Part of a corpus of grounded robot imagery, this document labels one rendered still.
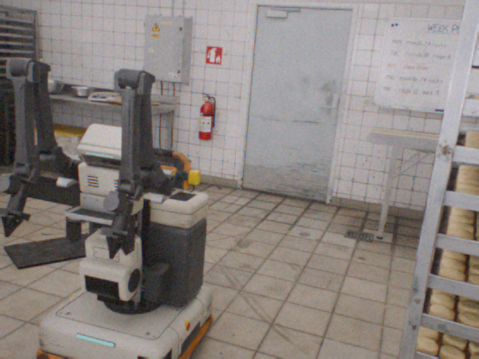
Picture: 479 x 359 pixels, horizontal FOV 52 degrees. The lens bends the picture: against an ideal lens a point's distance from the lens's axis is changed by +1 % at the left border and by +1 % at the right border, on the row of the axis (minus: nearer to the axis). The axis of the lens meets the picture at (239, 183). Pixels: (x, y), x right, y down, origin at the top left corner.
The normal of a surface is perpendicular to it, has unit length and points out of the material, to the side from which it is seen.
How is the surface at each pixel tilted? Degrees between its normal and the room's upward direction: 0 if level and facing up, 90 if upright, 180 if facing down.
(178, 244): 90
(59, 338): 90
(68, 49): 90
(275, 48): 90
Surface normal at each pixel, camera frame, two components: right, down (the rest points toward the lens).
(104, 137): -0.14, -0.57
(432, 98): -0.33, 0.21
